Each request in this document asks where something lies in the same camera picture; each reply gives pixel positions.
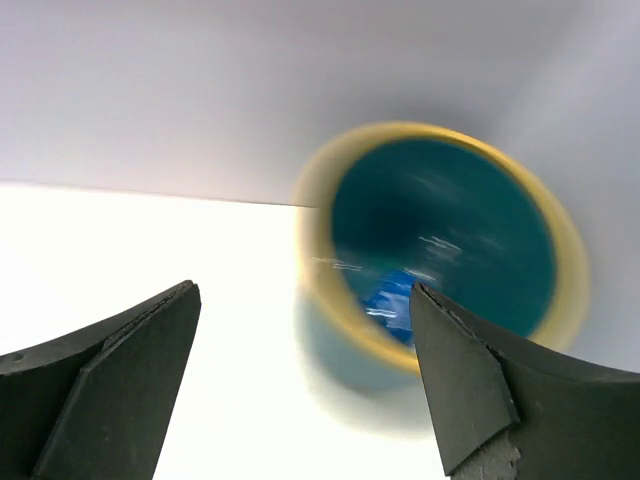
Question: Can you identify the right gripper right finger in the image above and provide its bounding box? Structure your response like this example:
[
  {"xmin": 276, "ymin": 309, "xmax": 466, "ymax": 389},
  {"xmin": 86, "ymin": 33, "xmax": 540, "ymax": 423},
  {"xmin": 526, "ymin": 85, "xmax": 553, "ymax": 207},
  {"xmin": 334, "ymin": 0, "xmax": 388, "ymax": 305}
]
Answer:
[{"xmin": 410, "ymin": 284, "xmax": 639, "ymax": 479}]

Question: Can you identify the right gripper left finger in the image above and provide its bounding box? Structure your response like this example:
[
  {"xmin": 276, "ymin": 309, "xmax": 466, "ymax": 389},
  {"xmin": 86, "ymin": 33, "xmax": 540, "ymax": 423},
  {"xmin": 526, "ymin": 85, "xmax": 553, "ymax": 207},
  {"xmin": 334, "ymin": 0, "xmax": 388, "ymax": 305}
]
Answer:
[{"xmin": 1, "ymin": 281, "xmax": 201, "ymax": 479}]

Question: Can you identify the blue label water bottle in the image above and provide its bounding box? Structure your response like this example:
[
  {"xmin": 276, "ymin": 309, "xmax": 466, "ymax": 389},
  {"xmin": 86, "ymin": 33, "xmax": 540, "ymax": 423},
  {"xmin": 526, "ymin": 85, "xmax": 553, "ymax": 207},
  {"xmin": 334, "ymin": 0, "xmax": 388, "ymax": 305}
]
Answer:
[{"xmin": 360, "ymin": 271, "xmax": 415, "ymax": 348}]

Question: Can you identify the teal bin with yellow rim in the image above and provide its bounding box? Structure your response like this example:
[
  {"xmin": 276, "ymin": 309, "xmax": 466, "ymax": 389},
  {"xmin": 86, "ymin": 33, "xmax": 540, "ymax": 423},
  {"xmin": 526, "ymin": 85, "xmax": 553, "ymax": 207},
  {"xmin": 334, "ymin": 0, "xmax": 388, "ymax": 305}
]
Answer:
[{"xmin": 295, "ymin": 122, "xmax": 591, "ymax": 392}]

